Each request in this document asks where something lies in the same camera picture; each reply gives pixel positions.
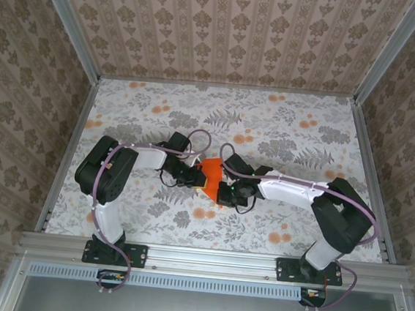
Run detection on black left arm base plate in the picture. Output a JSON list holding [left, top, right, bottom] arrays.
[[81, 238, 149, 269]]

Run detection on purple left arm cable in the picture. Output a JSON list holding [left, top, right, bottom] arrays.
[[82, 118, 214, 304]]

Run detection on aluminium frame post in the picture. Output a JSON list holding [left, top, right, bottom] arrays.
[[23, 0, 109, 84], [352, 0, 415, 110]]

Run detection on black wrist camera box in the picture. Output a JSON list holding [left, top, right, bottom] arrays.
[[165, 130, 192, 154], [223, 154, 257, 179]]

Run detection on thin black left wrist cable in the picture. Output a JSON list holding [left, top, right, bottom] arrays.
[[157, 168, 182, 190]]

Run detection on orange paper sheet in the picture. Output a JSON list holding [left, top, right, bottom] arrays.
[[192, 155, 231, 210]]

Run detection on white slotted cable duct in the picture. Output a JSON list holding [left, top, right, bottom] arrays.
[[29, 260, 303, 303]]

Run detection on aluminium side rail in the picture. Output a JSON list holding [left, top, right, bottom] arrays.
[[34, 73, 101, 237], [334, 98, 413, 266]]

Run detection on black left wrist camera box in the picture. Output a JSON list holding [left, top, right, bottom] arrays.
[[165, 130, 192, 154]]

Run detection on thin aluminium rear rail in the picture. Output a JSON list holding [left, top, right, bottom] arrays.
[[99, 71, 356, 103]]

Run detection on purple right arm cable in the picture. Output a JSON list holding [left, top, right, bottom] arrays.
[[204, 141, 383, 311]]

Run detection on long aluminium base rail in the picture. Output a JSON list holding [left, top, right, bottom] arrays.
[[17, 228, 413, 294]]

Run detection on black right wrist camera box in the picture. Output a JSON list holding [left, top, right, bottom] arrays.
[[223, 154, 257, 179]]

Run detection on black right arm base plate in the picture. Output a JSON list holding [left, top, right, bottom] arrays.
[[275, 256, 345, 288]]

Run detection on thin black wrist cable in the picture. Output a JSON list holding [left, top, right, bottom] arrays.
[[232, 193, 258, 217], [157, 168, 182, 190]]

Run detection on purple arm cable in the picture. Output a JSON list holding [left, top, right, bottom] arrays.
[[82, 118, 214, 304], [204, 141, 383, 311]]

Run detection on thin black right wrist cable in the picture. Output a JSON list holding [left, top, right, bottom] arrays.
[[232, 193, 258, 217]]

